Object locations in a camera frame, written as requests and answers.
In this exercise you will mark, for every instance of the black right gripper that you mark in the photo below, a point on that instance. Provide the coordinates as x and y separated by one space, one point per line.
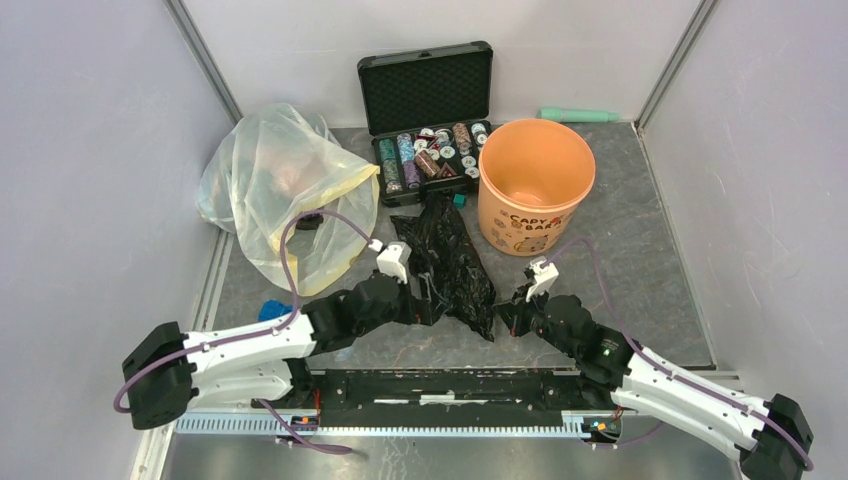
512 313

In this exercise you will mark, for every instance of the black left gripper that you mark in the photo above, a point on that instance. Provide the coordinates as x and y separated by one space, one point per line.
426 310

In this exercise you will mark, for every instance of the black plastic trash bag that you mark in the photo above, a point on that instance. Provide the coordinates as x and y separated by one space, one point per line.
442 246

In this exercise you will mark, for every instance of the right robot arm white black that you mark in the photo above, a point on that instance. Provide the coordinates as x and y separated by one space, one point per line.
768 438

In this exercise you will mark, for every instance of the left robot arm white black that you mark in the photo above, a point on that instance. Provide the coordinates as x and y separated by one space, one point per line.
171 371

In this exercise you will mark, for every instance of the orange plastic trash bin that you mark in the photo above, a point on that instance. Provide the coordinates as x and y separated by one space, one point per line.
534 174

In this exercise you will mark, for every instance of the blue toy car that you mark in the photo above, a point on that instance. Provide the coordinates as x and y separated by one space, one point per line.
273 310

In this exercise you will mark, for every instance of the black poker chip case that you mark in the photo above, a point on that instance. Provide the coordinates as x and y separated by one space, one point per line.
426 112

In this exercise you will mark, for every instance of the translucent yellow plastic bag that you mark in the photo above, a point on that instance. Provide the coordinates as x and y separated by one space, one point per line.
300 205

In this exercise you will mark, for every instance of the mint green cylinder tool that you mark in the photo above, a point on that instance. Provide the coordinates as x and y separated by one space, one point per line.
561 115

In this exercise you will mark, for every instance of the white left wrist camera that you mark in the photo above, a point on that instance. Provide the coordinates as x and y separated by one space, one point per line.
392 258

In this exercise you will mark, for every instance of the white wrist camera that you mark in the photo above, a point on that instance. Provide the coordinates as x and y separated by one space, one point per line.
392 258
541 273

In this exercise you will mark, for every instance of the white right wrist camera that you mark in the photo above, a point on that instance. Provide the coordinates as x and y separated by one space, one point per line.
541 273

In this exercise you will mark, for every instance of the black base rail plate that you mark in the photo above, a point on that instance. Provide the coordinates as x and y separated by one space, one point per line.
444 398

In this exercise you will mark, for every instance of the aluminium frame rail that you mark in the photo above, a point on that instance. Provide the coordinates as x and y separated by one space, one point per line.
193 37

